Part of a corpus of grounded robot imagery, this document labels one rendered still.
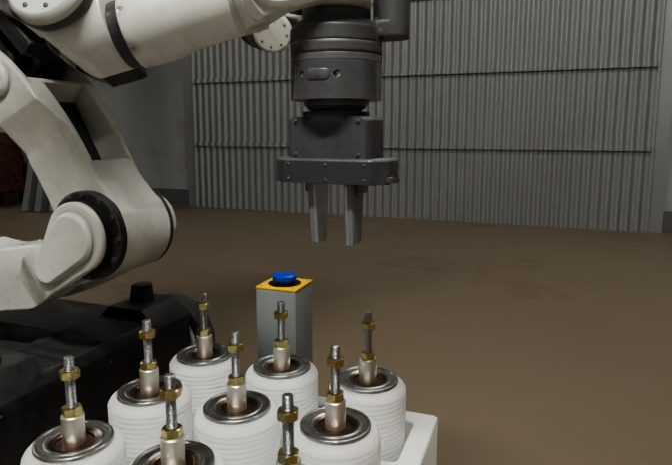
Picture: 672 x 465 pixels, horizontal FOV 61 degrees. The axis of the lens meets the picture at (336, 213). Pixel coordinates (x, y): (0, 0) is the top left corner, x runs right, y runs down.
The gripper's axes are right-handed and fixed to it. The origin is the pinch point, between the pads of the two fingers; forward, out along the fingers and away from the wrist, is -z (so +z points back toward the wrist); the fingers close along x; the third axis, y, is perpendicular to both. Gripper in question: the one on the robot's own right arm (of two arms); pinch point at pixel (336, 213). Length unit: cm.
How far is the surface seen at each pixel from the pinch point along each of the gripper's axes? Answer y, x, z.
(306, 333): 28.9, -17.1, -24.9
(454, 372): 75, -1, -48
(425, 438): 13.4, 6.7, -29.8
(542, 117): 301, 5, 16
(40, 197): 232, -317, -38
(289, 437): -12.2, 0.8, -17.4
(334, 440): -3.3, 1.3, -22.4
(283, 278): 26.2, -19.8, -15.2
